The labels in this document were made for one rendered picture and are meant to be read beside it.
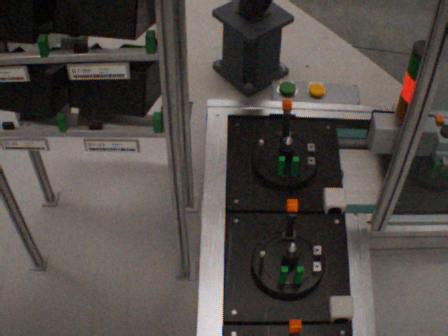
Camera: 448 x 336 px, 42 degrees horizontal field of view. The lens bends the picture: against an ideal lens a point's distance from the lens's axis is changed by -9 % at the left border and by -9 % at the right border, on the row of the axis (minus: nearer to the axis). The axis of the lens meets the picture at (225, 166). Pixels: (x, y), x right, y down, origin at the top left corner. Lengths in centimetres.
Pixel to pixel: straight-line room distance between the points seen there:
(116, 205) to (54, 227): 15
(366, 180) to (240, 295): 42
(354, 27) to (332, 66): 153
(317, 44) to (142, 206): 70
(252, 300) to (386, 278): 33
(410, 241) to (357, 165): 23
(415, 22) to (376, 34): 29
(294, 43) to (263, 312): 86
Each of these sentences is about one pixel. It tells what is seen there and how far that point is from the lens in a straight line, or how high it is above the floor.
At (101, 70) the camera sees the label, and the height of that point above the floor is 144.
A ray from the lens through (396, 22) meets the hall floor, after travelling 336.
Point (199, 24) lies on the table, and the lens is 182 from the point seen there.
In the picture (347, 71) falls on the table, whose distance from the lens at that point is 172.
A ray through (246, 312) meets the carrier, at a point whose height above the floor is 97.
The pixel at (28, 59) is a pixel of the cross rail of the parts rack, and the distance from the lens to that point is 87.
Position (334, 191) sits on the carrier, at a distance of 129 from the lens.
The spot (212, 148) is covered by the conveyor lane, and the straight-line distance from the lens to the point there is 137.
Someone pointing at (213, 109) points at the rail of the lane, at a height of 96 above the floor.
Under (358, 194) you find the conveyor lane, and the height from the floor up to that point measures 92.
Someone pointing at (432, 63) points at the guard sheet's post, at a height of 143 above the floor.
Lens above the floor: 203
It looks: 53 degrees down
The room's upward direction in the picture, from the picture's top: 1 degrees clockwise
